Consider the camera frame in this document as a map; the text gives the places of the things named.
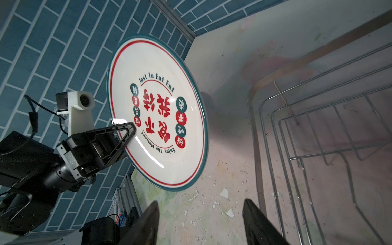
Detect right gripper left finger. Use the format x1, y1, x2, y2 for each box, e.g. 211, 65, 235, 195
117, 201, 160, 245

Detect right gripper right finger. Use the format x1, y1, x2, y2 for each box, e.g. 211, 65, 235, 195
243, 199, 289, 245

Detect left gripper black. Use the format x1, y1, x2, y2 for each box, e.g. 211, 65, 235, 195
56, 122, 136, 179

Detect white plate red characters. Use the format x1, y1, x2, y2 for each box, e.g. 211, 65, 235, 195
107, 35, 209, 192

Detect metal wire dish rack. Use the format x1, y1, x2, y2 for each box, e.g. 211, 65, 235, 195
249, 9, 392, 245

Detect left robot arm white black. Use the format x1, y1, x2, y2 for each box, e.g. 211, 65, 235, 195
1, 122, 136, 236

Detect white red blue box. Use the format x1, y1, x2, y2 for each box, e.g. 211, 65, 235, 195
109, 188, 127, 227

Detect aluminium mounting rail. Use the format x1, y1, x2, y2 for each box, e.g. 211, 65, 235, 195
119, 174, 143, 226

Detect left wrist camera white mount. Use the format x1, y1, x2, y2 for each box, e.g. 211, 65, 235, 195
56, 91, 95, 137

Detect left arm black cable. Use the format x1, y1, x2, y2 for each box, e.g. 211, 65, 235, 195
0, 94, 69, 157

